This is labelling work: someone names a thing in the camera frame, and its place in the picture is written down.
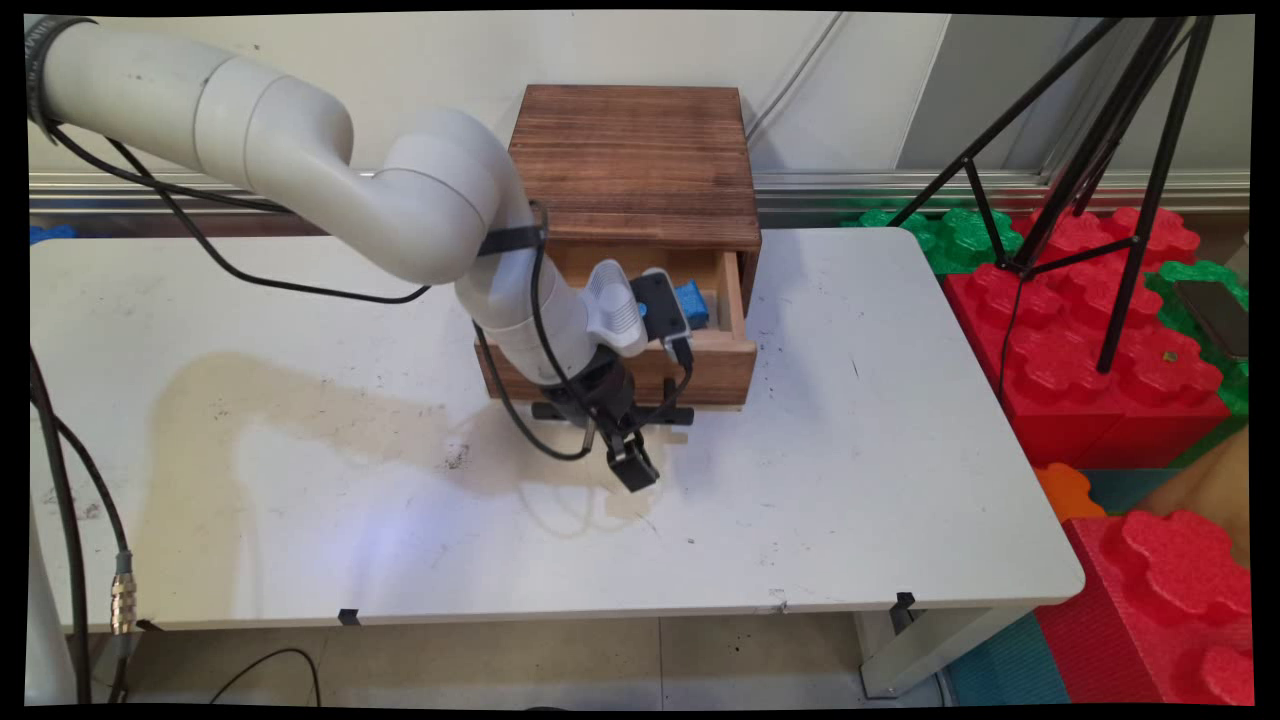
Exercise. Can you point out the teal foam mat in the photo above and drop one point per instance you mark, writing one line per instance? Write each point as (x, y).
(1010, 665)

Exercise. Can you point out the black table edge clip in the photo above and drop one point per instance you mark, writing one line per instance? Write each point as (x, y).
(349, 616)
(904, 602)

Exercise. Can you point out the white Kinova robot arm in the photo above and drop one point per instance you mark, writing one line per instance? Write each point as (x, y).
(280, 140)

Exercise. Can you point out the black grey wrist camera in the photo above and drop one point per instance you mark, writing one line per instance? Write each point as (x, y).
(662, 305)

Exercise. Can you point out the large red foam block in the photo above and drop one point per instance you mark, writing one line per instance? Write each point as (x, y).
(1080, 350)

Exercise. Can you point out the white ribbed camera mount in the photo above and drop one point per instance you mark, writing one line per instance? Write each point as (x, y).
(612, 310)

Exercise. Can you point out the green foam block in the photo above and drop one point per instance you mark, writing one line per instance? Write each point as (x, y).
(960, 240)
(1215, 375)

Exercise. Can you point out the white table leg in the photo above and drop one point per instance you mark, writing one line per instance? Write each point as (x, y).
(930, 650)

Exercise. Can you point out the aluminium wall rail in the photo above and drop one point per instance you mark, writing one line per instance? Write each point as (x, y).
(880, 188)

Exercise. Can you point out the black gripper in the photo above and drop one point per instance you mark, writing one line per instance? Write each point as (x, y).
(600, 390)

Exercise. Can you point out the blue object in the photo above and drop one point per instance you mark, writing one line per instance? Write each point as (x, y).
(692, 305)

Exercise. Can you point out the orange foam piece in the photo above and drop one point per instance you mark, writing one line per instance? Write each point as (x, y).
(1068, 492)

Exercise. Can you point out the black tripod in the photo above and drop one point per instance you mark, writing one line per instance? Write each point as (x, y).
(1085, 160)

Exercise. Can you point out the small blue foam piece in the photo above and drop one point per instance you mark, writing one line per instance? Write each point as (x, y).
(50, 233)

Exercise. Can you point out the dark wooden drawer cabinet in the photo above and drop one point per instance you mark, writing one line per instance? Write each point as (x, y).
(640, 160)

